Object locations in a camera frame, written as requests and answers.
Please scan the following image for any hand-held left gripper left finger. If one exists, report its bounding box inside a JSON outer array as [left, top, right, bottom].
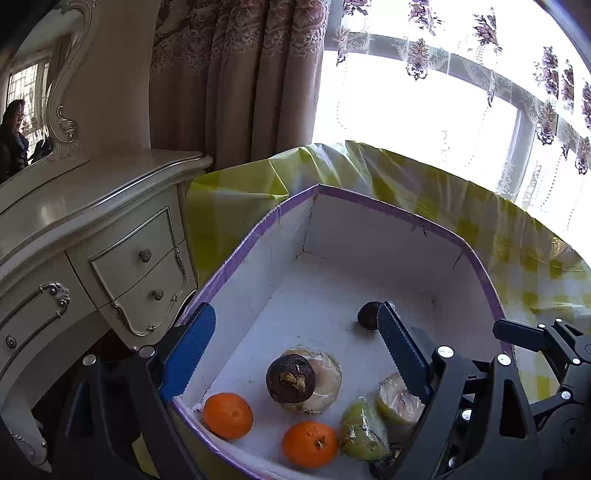
[[51, 302, 218, 480]]

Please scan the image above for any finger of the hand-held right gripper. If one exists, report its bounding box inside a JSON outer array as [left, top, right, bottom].
[[492, 318, 591, 370]]

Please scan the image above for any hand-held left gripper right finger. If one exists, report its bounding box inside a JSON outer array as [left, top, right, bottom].
[[376, 302, 542, 480]]

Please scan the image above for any dark brown round fruit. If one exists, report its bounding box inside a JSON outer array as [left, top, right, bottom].
[[356, 300, 385, 332], [265, 354, 317, 405]]

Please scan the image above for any plastic-wrapped cut green fruit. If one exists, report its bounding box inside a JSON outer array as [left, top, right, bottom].
[[375, 372, 426, 426]]

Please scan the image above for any small orange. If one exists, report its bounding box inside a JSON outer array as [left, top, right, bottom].
[[202, 392, 254, 440]]

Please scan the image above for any plastic-wrapped pale fruit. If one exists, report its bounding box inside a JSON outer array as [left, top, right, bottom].
[[276, 349, 344, 414]]

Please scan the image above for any purple cardboard box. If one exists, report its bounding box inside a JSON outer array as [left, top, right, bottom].
[[172, 184, 516, 480]]

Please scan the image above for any large orange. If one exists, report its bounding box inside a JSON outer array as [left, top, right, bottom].
[[282, 420, 339, 470]]

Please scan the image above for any yellow checkered tablecloth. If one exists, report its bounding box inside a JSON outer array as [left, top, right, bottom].
[[133, 140, 591, 462]]

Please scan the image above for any cream ornate dresser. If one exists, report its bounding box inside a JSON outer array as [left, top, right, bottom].
[[0, 148, 214, 475]]

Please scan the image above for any sheer floral lace curtain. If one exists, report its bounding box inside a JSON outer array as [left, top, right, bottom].
[[313, 0, 591, 234]]

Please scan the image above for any pink floral curtain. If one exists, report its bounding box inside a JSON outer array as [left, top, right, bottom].
[[148, 0, 331, 172]]

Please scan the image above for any ornate framed mirror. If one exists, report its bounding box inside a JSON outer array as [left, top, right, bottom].
[[0, 0, 100, 186]]

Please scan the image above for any grey window frame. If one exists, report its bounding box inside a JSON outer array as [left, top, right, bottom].
[[323, 32, 591, 204]]

